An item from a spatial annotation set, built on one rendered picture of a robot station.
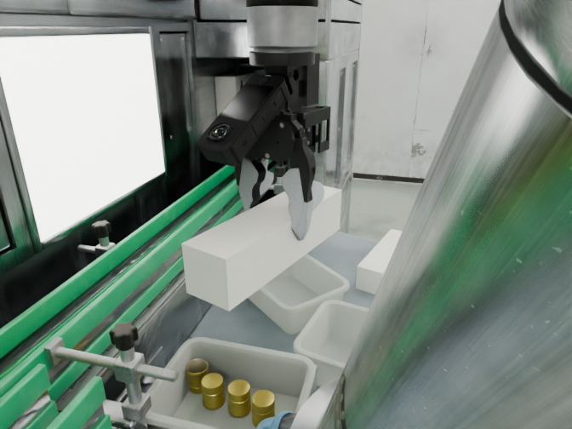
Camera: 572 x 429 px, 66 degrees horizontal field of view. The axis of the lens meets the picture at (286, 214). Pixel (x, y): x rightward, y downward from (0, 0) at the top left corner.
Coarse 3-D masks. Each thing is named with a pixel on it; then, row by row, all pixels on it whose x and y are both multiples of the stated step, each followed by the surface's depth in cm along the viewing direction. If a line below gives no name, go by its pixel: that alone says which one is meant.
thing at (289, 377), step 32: (192, 352) 73; (224, 352) 72; (256, 352) 70; (288, 352) 70; (160, 384) 64; (224, 384) 73; (256, 384) 72; (288, 384) 70; (160, 416) 58; (192, 416) 67; (224, 416) 67
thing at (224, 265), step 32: (224, 224) 50; (256, 224) 50; (288, 224) 51; (320, 224) 58; (192, 256) 45; (224, 256) 43; (256, 256) 47; (288, 256) 52; (192, 288) 47; (224, 288) 44; (256, 288) 48
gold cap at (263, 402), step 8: (256, 392) 66; (264, 392) 66; (256, 400) 64; (264, 400) 64; (272, 400) 64; (256, 408) 64; (264, 408) 63; (272, 408) 64; (256, 416) 64; (264, 416) 64; (272, 416) 65; (256, 424) 65
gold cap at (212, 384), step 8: (208, 376) 69; (216, 376) 69; (208, 384) 67; (216, 384) 67; (208, 392) 67; (216, 392) 67; (208, 400) 68; (216, 400) 68; (224, 400) 69; (208, 408) 68; (216, 408) 68
